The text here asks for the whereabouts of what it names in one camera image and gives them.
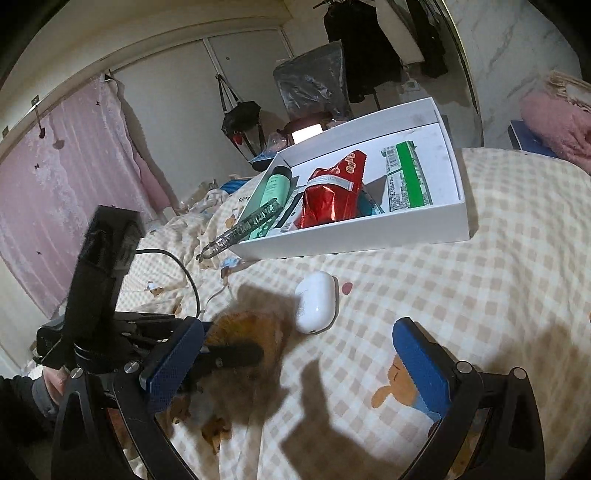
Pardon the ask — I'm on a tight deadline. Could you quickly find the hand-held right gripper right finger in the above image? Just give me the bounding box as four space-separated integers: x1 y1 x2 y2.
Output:
392 316 546 480

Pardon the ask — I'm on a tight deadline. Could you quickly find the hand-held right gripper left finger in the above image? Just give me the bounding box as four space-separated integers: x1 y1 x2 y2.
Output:
51 316 206 480

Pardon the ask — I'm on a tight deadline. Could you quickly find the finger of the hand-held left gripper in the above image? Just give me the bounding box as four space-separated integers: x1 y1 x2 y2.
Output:
185 340 265 393

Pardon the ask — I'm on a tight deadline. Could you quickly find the white earbuds case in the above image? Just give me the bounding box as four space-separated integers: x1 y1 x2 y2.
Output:
294 271 340 334

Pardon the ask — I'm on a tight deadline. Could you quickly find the white cardboard box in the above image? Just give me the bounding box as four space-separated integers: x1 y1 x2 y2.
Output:
229 97 472 261

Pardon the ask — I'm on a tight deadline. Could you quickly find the black and white snack packet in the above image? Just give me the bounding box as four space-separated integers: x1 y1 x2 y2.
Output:
277 187 305 234

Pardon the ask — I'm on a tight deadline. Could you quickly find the green cosmetic tube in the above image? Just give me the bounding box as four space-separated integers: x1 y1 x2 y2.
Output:
242 165 293 241

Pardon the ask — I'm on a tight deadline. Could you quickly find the red snack packet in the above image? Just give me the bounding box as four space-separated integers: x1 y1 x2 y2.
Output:
298 150 368 229

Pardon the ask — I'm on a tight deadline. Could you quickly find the green snack packet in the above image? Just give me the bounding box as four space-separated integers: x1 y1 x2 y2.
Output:
379 141 435 212

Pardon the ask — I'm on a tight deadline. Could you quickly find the person's left forearm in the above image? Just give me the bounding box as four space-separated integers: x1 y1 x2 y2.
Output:
0 374 58 480

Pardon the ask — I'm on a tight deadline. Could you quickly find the person's left hand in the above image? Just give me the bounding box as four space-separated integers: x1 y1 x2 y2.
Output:
44 364 71 407

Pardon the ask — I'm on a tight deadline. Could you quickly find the pink curtain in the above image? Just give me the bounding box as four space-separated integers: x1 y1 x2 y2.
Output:
0 76 171 319

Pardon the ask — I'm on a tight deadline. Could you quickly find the checked bear print blanket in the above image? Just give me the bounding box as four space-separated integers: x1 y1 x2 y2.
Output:
111 148 591 480

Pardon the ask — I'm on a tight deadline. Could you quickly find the black hanging bag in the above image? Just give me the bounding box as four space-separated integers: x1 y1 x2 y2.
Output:
216 74 264 158

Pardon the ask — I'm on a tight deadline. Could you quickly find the phone with lit screen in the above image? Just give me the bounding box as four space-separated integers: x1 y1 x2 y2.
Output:
291 122 324 145

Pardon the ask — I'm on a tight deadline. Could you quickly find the folded pink fleece blanket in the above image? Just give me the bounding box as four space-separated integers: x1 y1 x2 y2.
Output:
521 90 591 174

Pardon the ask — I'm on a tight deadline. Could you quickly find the folded beige cloth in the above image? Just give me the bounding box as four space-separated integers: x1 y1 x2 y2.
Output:
545 69 591 109

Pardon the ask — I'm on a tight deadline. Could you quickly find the dark hanging garment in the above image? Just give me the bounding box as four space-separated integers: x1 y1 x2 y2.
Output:
406 0 448 79

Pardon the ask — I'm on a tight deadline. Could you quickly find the black hanging coat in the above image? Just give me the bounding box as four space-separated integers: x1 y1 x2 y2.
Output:
323 2 404 104

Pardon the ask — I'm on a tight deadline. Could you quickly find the white hanging garment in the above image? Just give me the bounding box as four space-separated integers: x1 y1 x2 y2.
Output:
376 0 423 63

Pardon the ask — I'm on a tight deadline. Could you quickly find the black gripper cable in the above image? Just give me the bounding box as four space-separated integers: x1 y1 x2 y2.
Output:
136 249 201 319

